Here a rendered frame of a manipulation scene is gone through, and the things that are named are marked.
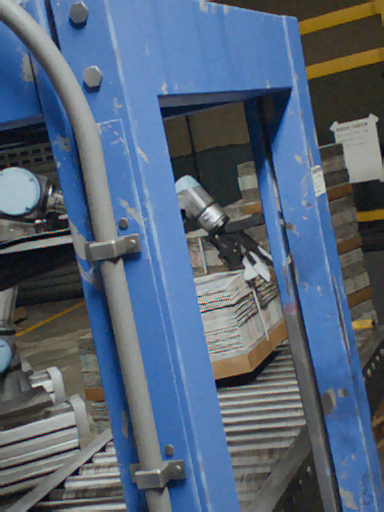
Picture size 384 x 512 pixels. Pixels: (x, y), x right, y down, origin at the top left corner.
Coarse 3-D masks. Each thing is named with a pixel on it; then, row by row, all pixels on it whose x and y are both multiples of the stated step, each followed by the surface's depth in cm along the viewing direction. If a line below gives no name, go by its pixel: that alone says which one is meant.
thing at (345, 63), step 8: (376, 48) 448; (344, 56) 457; (352, 56) 454; (360, 56) 452; (368, 56) 450; (376, 56) 448; (320, 64) 464; (328, 64) 462; (336, 64) 460; (344, 64) 457; (352, 64) 455; (360, 64) 453; (368, 64) 451; (312, 72) 468; (320, 72) 465; (328, 72) 463; (336, 72) 461
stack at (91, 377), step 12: (276, 288) 386; (84, 336) 351; (84, 348) 349; (84, 360) 350; (96, 360) 347; (84, 372) 350; (96, 372) 347; (84, 384) 352; (96, 384) 348; (96, 408) 351; (96, 420) 352; (108, 420) 349; (96, 432) 353
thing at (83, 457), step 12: (108, 432) 232; (96, 444) 224; (84, 456) 217; (60, 468) 213; (72, 468) 211; (48, 480) 206; (60, 480) 205; (36, 492) 200; (48, 492) 199; (24, 504) 194
